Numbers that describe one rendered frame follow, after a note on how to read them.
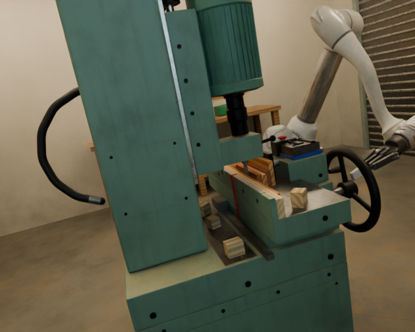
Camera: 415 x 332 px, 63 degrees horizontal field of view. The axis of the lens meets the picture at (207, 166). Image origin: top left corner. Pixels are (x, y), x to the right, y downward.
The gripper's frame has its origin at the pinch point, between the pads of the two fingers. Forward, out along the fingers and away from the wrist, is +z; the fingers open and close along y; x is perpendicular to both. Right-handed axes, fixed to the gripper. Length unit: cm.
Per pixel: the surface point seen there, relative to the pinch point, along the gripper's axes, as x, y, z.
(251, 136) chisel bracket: -39, 15, 34
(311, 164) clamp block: -20.7, 14.0, 21.7
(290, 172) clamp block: -22.3, 14.0, 28.8
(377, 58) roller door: 46, -252, -229
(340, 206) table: -18, 37, 30
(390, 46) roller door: 37, -232, -234
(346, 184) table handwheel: -7.0, 12.7, 13.3
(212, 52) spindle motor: -65, 17, 34
